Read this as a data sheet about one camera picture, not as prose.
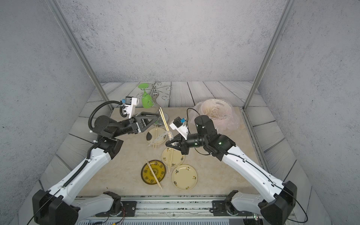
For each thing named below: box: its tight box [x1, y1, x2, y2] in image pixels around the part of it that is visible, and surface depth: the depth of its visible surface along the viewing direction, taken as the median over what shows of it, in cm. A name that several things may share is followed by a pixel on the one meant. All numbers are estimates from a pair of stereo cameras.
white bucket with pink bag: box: [188, 98, 241, 135], surface depth 92 cm
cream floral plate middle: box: [161, 147, 186, 168], surface depth 93 cm
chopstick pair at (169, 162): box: [167, 148, 174, 174], surface depth 89 cm
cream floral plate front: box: [171, 164, 198, 191], surface depth 85 cm
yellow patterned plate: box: [140, 159, 166, 185], surface depth 87 cm
